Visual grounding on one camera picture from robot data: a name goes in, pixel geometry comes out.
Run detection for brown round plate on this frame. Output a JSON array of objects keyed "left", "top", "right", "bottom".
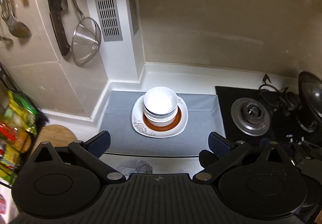
[{"left": 142, "top": 108, "right": 182, "bottom": 132}]

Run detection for large white floral plate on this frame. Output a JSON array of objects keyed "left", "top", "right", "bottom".
[{"left": 132, "top": 96, "right": 188, "bottom": 139}]

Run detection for hanging kitchen cleaver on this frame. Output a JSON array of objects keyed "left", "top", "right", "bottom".
[{"left": 47, "top": 0, "right": 70, "bottom": 57}]

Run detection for wooden cutting board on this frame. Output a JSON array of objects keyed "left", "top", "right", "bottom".
[{"left": 32, "top": 124, "right": 77, "bottom": 151}]

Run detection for grey cloth mat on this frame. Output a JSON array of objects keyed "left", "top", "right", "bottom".
[{"left": 100, "top": 91, "right": 225, "bottom": 156}]

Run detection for black gas stove top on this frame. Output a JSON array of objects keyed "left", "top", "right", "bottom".
[{"left": 215, "top": 85, "right": 321, "bottom": 162}]

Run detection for black white patterned cloth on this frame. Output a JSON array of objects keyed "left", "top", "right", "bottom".
[{"left": 116, "top": 160, "right": 153, "bottom": 177}]

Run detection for blue white patterned bowl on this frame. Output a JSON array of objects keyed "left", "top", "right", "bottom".
[{"left": 143, "top": 109, "right": 178, "bottom": 126}]

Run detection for black pan support grate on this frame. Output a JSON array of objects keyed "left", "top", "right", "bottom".
[{"left": 258, "top": 74, "right": 300, "bottom": 114}]

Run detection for colourful snack packets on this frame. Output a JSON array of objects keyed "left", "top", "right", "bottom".
[{"left": 1, "top": 89, "right": 39, "bottom": 185}]

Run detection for cream white bowl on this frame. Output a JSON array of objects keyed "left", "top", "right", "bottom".
[{"left": 143, "top": 86, "right": 177, "bottom": 115}]

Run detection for black wok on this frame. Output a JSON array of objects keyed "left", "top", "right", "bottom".
[{"left": 298, "top": 72, "right": 321, "bottom": 133}]

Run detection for metal mesh strainer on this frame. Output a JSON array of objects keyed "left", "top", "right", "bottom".
[{"left": 71, "top": 0, "right": 101, "bottom": 66}]

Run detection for hanging metal ladle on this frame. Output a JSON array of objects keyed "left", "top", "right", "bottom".
[{"left": 0, "top": 0, "right": 32, "bottom": 39}]

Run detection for white ventilation grille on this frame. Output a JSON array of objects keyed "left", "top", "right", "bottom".
[{"left": 95, "top": 0, "right": 123, "bottom": 42}]

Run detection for gas burner with silver ring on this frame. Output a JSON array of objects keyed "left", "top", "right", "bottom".
[{"left": 231, "top": 98, "right": 271, "bottom": 136}]

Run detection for black wire rack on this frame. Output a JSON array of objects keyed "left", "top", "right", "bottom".
[{"left": 1, "top": 66, "right": 48, "bottom": 188}]

